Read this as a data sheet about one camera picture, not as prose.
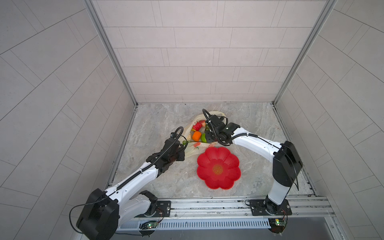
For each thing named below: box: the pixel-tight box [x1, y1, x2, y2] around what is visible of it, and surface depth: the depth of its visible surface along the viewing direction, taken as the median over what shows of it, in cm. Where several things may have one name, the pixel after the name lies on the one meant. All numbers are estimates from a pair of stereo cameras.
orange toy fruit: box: [192, 131, 202, 142], surface depth 95 cm
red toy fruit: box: [192, 122, 202, 131], surface depth 98 cm
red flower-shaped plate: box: [197, 147, 242, 190], surface depth 86 cm
